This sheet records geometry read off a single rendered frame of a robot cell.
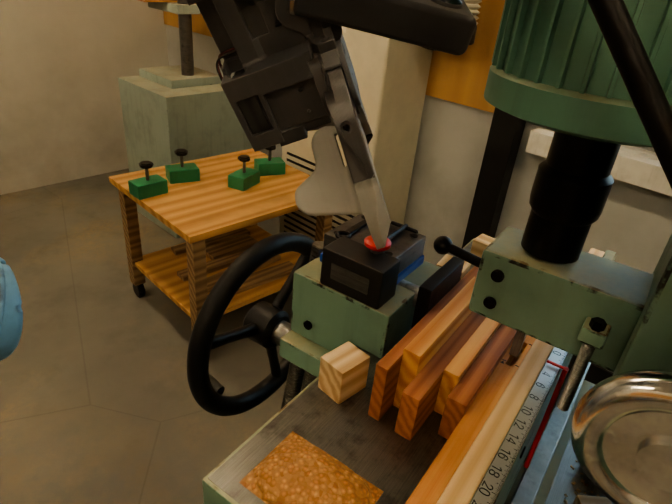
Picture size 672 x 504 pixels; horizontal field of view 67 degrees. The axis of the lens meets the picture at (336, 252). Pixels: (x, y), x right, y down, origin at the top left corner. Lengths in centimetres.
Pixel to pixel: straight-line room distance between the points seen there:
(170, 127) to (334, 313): 197
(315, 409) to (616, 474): 26
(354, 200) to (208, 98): 224
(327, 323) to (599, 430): 32
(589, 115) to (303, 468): 34
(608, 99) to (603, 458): 25
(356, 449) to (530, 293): 21
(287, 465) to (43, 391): 154
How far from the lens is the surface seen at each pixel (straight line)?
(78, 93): 339
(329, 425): 52
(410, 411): 49
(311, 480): 46
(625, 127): 38
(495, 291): 50
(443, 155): 213
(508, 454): 46
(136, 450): 170
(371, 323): 57
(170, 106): 247
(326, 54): 34
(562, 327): 50
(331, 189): 35
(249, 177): 191
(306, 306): 63
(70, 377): 198
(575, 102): 38
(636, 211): 188
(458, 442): 48
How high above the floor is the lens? 129
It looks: 30 degrees down
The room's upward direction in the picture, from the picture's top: 6 degrees clockwise
